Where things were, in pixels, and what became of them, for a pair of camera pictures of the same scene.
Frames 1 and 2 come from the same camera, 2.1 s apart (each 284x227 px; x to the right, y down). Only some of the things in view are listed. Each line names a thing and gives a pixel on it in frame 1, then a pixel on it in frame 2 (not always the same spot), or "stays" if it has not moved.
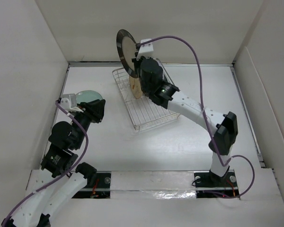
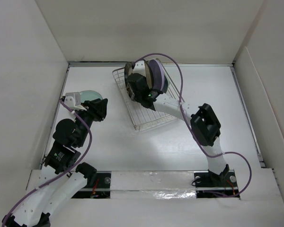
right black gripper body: x=145 y=88 to x=137 y=98
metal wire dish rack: x=143 y=112 stays
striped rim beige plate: x=127 y=46 to x=128 y=70
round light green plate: x=87 y=96 stays
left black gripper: x=94 y=109 stays
